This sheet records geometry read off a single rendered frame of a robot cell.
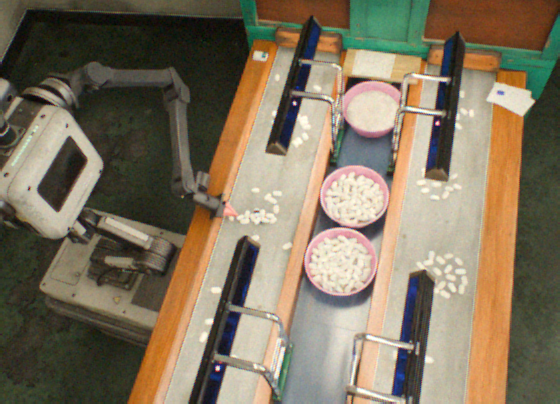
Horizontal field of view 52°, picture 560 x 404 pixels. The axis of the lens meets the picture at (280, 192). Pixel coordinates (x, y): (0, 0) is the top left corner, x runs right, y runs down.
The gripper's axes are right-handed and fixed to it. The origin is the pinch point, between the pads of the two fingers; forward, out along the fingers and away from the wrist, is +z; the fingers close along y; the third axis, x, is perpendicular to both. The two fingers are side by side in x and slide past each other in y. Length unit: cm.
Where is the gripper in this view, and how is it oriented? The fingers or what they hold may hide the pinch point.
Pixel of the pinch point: (235, 215)
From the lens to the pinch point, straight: 227.9
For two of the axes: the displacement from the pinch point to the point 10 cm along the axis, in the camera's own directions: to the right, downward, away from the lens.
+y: 2.3, -8.7, 4.3
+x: -5.3, 2.6, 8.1
